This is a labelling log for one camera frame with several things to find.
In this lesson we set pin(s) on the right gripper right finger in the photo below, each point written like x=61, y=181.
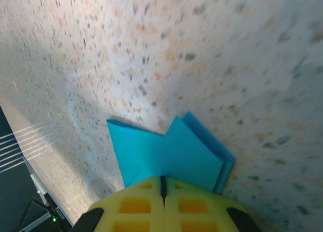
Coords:
x=194, y=206

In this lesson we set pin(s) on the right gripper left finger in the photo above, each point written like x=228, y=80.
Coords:
x=133, y=206

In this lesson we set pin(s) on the blue cloth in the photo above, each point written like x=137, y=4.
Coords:
x=164, y=156

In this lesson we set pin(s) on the wide aluminium base rail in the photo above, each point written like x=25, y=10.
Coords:
x=50, y=206

